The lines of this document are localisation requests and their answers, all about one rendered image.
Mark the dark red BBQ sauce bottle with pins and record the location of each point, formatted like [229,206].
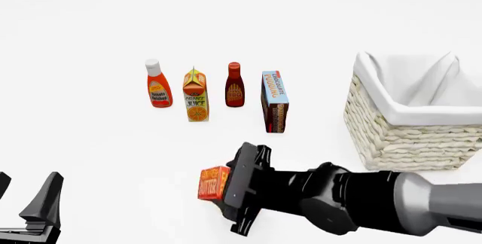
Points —
[234,91]

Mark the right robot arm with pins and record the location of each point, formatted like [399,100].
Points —
[376,198]

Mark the orange juice carton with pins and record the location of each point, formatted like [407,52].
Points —
[196,100]

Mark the white cloth basket liner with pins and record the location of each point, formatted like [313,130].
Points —
[395,86]

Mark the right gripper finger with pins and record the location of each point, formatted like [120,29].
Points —
[229,166]
[225,209]

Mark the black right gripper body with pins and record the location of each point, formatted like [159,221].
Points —
[264,157]

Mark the cream woven wicker basket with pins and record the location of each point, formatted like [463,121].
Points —
[395,145]

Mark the chocolate pudding box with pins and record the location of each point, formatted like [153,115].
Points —
[275,100]

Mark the orange butter box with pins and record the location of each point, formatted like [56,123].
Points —
[211,183]

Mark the red ketchup bottle white cap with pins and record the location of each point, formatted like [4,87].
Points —
[160,91]

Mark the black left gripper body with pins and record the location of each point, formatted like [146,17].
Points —
[26,234]

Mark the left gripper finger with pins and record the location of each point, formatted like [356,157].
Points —
[45,201]
[3,183]

